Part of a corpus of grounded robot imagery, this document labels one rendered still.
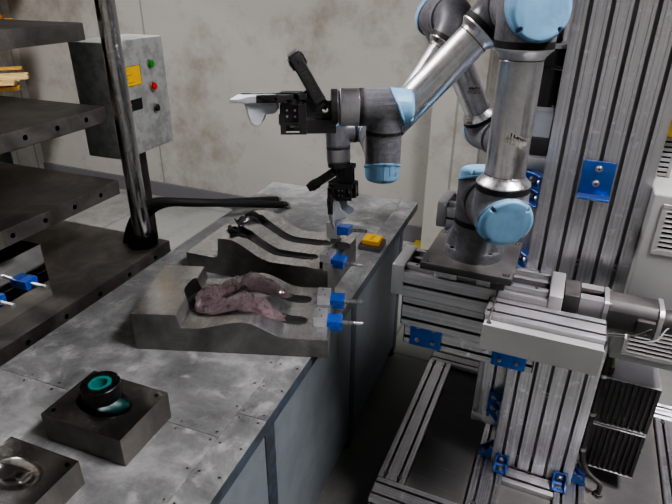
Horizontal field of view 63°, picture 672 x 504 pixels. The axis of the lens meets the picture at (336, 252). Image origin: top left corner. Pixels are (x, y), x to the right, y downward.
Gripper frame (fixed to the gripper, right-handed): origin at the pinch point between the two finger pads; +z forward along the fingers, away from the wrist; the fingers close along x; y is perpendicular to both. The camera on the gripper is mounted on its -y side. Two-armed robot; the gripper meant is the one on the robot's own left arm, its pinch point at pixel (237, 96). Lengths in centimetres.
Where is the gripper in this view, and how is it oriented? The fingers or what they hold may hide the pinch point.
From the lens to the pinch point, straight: 116.0
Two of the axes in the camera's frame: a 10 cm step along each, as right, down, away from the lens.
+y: 0.0, 9.5, 3.2
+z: -10.0, 0.1, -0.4
